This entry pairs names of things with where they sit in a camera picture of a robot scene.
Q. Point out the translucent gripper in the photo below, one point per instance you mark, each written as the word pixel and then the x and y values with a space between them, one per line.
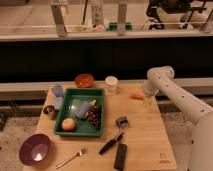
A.
pixel 147 102

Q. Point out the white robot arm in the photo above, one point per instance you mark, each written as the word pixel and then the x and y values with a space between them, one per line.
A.
pixel 197 111

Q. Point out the white paper cup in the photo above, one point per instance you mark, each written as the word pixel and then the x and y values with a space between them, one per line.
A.
pixel 111 83

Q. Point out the dark grape bunch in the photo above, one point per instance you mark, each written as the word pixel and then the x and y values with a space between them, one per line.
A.
pixel 94 115

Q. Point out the blue sponge block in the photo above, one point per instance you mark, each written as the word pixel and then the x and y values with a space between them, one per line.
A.
pixel 82 110

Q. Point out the black rectangular block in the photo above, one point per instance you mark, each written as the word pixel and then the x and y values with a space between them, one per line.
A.
pixel 120 157

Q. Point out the orange bowl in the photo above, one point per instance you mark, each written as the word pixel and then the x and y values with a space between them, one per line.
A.
pixel 84 81

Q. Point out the green plastic tray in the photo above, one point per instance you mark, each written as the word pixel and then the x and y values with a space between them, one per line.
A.
pixel 73 98

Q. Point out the metal fork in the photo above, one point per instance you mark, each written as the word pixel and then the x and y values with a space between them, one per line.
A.
pixel 80 153

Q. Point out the peach fruit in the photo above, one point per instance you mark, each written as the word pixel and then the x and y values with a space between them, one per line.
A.
pixel 68 124

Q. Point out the green box on shelf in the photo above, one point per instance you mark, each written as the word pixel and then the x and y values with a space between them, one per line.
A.
pixel 113 26

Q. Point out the light blue cup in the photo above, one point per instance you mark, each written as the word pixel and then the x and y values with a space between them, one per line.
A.
pixel 57 90

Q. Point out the dark robot in background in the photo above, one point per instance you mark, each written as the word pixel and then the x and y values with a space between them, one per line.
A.
pixel 172 13

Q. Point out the purple bowl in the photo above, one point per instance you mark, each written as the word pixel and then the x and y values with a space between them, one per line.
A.
pixel 34 149

